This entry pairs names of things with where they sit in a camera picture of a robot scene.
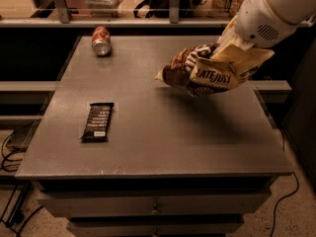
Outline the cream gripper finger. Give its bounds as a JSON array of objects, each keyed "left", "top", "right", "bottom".
[
  {"left": 185, "top": 51, "right": 198, "bottom": 72},
  {"left": 237, "top": 66, "right": 259, "bottom": 81}
]

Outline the brown Late July chip bag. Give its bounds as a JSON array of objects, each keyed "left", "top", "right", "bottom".
[{"left": 155, "top": 43, "right": 275, "bottom": 96}]

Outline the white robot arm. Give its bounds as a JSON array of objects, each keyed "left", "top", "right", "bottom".
[{"left": 211, "top": 0, "right": 316, "bottom": 74}]

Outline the red coke can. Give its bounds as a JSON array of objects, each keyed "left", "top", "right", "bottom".
[{"left": 92, "top": 27, "right": 112, "bottom": 56}]

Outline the black snack bar wrapper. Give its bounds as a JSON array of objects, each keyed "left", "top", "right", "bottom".
[{"left": 81, "top": 103, "right": 115, "bottom": 142}]

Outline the grey drawer cabinet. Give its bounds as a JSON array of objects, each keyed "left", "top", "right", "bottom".
[{"left": 17, "top": 37, "right": 291, "bottom": 237}]

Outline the grey metal railing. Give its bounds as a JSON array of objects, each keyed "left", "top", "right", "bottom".
[{"left": 0, "top": 0, "right": 230, "bottom": 28}]

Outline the upper drawer knob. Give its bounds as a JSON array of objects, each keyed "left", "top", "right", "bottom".
[{"left": 151, "top": 204, "right": 161, "bottom": 215}]

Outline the black cable right floor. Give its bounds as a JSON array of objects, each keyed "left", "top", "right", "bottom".
[{"left": 269, "top": 128, "right": 300, "bottom": 237}]

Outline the black cables left floor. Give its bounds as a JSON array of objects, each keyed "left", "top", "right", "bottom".
[{"left": 0, "top": 121, "right": 43, "bottom": 237}]

